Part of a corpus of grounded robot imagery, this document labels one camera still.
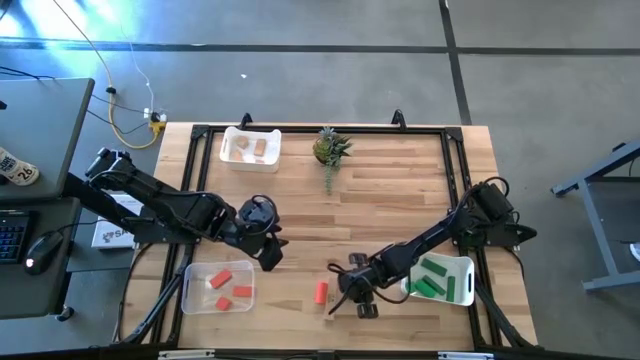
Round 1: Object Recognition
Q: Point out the white plastic bin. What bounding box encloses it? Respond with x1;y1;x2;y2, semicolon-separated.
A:
218;125;283;174
400;251;476;308

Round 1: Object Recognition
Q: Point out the backlit black keyboard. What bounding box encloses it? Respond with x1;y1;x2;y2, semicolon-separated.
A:
0;209;32;265

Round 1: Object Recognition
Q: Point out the dark grey desk top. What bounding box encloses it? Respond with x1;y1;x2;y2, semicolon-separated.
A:
0;197;84;321

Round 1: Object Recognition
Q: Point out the thin white cable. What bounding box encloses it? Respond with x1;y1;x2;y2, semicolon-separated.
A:
118;24;156;116

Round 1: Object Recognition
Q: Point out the black computer mouse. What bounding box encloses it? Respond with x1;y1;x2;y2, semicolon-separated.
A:
23;230;65;276

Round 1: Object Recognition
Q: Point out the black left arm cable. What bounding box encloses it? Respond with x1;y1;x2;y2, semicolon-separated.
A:
247;193;281;236

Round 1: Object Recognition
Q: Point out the white printed box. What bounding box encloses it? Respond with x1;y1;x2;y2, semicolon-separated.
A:
91;192;147;250

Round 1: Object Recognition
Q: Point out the silver metal bracket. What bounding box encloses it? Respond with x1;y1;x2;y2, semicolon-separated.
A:
158;349;216;360
438;351;495;360

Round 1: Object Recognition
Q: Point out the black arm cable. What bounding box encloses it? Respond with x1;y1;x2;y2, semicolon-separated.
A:
327;252;416;317
247;193;281;236

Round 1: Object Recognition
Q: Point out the white labelled bottle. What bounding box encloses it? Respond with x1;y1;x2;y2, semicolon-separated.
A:
0;146;40;187

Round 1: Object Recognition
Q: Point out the black base cable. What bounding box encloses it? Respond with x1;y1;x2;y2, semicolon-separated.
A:
115;243;151;344

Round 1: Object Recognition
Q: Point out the long natural wooden plank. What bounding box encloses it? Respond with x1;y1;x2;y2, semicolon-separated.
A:
322;278;340;322

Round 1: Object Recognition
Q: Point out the black floor cable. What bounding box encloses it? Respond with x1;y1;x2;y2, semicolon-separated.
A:
89;93;149;114
85;108;152;137

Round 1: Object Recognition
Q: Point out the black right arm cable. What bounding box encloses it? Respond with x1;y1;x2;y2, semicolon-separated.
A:
327;252;416;317

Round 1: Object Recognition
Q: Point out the potted succulent plant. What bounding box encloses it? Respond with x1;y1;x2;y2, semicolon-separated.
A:
312;125;354;196

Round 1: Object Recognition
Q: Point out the blue-grey metal table frame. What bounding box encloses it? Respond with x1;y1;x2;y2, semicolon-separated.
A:
549;139;640;294

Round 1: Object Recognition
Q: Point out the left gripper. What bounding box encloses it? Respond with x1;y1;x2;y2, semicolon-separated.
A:
232;197;290;274

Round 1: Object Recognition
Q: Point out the white power outlet box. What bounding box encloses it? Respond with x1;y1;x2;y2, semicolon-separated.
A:
143;107;169;125

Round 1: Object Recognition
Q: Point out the clear plastic bin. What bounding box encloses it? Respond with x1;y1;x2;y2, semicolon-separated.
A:
180;259;256;316

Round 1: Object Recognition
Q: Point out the yellow extension cable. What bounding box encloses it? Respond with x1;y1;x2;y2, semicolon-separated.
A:
51;0;167;151

